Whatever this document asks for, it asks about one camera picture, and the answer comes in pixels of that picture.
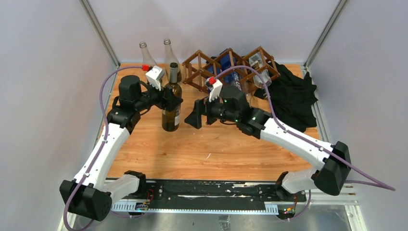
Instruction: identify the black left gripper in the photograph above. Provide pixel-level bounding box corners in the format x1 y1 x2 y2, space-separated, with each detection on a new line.
134 80 182 112

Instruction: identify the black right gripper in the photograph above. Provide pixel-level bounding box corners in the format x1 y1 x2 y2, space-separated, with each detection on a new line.
185 90 240 129

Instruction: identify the dark green wine bottle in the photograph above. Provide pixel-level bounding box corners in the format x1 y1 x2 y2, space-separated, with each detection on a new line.
162 62 182 132

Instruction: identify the clear bottle with black label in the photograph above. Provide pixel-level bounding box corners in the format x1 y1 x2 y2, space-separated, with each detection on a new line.
163 38 182 84

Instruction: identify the tall clear glass bottle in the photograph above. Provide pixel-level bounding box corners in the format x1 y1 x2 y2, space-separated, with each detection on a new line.
139 41 157 66

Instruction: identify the blue labelled clear bottle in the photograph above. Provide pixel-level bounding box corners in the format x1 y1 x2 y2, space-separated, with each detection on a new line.
220 48 247 93

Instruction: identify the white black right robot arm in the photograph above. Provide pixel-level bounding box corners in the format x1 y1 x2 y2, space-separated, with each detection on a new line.
184 86 351 201

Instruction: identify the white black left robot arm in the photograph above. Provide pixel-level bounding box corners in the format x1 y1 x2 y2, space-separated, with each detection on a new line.
59 75 183 221

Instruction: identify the brown wooden wine rack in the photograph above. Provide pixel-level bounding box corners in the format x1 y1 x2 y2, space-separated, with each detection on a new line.
182 46 281 93

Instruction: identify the clear square glass bottle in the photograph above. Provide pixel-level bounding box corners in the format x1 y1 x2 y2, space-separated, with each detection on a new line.
245 52 272 99

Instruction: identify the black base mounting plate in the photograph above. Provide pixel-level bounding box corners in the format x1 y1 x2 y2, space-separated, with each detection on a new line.
129 179 306 211

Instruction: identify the black cloth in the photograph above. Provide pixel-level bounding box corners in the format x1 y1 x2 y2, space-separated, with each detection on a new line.
268 63 318 132

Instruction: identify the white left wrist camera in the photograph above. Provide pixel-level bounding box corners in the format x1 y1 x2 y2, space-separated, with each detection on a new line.
145 65 165 91

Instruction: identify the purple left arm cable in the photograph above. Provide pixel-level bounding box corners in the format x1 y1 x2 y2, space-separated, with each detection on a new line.
63 65 151 231

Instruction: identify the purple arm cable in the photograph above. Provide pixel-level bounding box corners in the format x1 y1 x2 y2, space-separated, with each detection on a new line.
208 65 396 221
63 65 151 231

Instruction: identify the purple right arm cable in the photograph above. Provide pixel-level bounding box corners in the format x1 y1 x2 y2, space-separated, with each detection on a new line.
208 65 396 221

